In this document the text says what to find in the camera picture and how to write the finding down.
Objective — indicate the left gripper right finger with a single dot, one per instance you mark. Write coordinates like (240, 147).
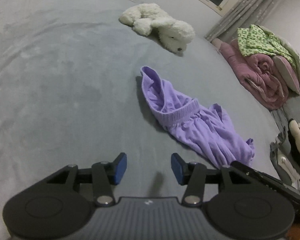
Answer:
(236, 205)

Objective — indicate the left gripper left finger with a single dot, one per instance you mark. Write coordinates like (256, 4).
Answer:
(63, 202)

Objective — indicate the purple pants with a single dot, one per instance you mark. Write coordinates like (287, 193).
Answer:
(207, 131)

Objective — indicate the stack of folded clothes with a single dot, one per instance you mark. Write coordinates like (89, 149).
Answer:
(285, 154)

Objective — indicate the grey quilted headboard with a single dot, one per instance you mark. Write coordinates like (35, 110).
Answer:
(290, 110)

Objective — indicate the pink grey pillow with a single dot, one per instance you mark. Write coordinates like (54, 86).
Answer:
(287, 73)

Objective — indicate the pink folded quilt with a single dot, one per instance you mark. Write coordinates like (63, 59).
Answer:
(256, 73)

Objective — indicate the green patterned blanket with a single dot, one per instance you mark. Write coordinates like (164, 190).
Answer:
(255, 40)

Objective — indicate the grey right curtain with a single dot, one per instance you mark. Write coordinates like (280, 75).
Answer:
(243, 14)

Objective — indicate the white plush dog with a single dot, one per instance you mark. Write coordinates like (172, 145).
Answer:
(146, 18)

